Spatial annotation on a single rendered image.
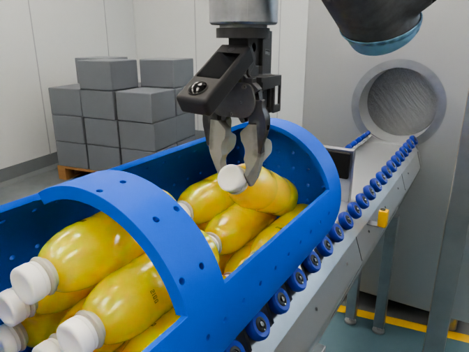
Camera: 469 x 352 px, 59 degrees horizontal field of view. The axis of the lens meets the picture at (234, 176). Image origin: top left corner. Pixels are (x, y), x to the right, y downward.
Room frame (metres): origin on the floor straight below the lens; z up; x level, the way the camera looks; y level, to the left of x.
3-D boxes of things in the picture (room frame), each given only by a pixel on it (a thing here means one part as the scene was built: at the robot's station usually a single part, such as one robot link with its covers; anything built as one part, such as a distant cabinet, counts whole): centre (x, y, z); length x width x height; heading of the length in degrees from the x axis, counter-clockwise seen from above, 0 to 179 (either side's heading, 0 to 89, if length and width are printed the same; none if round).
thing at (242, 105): (0.59, -0.01, 1.33); 0.09 x 0.08 x 0.12; 149
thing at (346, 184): (1.15, -0.29, 1.00); 0.10 x 0.04 x 0.15; 59
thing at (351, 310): (1.78, -0.59, 0.31); 0.06 x 0.06 x 0.63; 59
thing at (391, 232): (1.71, -0.71, 0.31); 0.06 x 0.06 x 0.63; 59
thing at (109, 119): (4.20, 1.11, 0.59); 1.20 x 0.80 x 1.19; 67
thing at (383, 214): (1.04, -0.38, 0.92); 0.08 x 0.03 x 0.05; 59
